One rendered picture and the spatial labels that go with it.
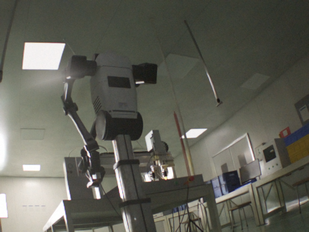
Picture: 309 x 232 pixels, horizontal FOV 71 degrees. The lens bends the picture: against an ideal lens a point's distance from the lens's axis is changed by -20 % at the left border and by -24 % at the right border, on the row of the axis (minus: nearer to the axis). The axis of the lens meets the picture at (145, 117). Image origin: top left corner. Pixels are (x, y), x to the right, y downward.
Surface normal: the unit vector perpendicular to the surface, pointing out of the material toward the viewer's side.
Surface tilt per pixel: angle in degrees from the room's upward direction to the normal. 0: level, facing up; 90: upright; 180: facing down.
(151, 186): 90
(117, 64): 90
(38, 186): 90
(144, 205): 90
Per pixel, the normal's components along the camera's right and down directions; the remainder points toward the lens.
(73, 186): 0.41, -0.45
